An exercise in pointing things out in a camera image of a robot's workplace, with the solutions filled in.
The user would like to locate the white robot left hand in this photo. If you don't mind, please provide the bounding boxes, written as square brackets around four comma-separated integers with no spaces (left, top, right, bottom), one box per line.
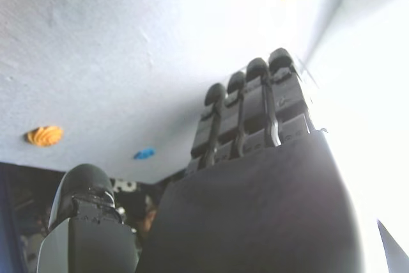
[36,47,365,273]

